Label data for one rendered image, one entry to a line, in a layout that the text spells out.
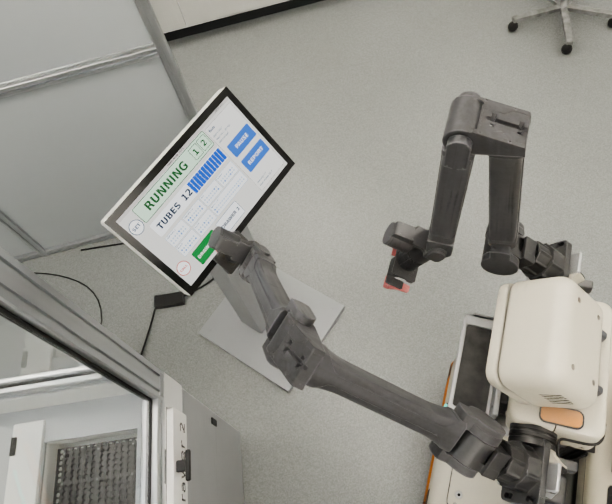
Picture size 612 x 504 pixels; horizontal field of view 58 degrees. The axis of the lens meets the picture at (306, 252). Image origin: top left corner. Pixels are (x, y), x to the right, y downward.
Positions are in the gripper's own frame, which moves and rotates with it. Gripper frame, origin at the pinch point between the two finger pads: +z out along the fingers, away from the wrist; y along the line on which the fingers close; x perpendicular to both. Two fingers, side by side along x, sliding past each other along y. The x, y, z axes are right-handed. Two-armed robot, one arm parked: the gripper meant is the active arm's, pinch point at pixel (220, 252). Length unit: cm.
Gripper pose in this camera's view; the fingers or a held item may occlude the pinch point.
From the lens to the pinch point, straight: 153.8
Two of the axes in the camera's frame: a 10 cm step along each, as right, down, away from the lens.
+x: 6.4, 6.6, 4.0
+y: -5.5, 7.6, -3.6
